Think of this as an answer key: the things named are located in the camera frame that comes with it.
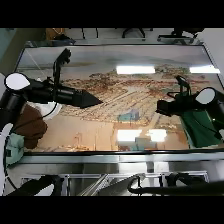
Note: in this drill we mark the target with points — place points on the pale green garment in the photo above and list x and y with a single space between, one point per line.
16 148

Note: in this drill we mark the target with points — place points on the dark green T-shirt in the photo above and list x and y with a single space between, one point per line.
200 130

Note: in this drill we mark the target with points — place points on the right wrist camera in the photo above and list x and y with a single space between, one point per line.
181 81

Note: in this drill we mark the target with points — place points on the black office chair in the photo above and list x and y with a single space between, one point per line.
133 31
178 32

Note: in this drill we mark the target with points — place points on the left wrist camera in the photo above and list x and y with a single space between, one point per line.
63 56

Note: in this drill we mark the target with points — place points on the silver frame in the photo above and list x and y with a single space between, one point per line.
133 158

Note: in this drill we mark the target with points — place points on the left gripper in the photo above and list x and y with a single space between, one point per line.
68 96

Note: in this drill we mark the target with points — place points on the brown garment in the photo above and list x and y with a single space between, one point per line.
31 126

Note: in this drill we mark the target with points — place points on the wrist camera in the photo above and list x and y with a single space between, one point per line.
181 81
63 56

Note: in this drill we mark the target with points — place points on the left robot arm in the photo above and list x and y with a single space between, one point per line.
16 81

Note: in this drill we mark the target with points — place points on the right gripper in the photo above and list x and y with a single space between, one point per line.
168 108

